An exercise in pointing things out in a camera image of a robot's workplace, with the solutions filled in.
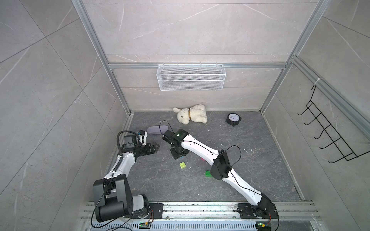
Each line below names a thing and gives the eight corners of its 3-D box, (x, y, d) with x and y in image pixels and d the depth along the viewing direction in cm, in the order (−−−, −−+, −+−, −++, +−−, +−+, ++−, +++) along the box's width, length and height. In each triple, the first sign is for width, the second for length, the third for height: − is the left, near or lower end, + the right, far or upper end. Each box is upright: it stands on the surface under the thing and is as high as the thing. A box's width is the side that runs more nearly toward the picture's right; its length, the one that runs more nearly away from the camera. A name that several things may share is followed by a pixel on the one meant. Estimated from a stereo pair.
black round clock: (223, 121, 116) (224, 118, 114) (230, 113, 121) (231, 111, 119) (235, 127, 112) (236, 125, 109) (241, 119, 117) (242, 117, 114)
